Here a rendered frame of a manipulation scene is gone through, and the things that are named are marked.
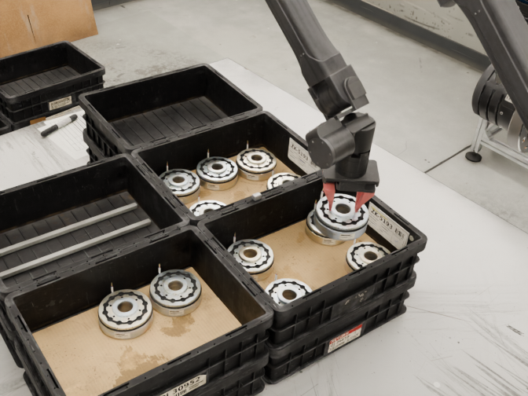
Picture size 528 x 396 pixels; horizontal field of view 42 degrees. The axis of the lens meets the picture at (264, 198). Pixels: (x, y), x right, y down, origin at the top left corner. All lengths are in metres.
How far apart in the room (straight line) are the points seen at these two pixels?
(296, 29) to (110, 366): 0.69
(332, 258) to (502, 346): 0.42
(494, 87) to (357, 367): 0.67
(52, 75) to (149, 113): 1.00
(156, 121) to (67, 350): 0.81
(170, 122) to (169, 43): 2.36
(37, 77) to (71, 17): 1.43
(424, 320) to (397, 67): 2.77
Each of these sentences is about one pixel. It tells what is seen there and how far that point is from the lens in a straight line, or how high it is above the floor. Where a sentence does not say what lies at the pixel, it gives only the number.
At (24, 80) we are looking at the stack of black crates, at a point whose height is 0.49.
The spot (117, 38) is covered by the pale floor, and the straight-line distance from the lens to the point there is 4.34.
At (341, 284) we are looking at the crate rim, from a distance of 1.34.
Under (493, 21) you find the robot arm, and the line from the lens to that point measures 0.96.
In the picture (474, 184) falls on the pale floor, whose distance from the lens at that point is 3.36.
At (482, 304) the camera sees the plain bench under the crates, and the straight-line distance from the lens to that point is 1.72.
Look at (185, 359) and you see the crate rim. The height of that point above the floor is 0.93.
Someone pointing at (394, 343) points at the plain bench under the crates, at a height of 0.70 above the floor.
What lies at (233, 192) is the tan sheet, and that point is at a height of 0.83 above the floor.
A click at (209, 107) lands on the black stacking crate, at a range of 2.02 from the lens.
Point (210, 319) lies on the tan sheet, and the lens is 1.38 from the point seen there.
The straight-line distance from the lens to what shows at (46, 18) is 4.25.
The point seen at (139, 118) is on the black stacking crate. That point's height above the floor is 0.83.
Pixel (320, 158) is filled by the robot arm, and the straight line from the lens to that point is 1.16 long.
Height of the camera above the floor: 1.86
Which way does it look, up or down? 38 degrees down
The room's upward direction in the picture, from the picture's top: 5 degrees clockwise
